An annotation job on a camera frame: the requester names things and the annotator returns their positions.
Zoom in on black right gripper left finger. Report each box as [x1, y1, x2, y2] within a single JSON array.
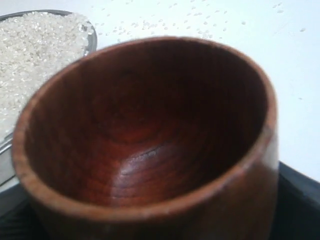
[[0, 185, 33, 240]]

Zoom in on rice heap in tray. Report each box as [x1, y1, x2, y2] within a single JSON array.
[[0, 11, 94, 139]]

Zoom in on brown wooden cup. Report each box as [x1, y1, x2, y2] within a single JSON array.
[[11, 36, 279, 240]]

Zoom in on round metal tray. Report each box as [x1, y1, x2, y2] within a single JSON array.
[[0, 9, 98, 188]]

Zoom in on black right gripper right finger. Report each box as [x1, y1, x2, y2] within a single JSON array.
[[269, 162, 320, 240]]

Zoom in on spilled rice grains on table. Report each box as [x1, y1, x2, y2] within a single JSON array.
[[90, 0, 306, 44]]

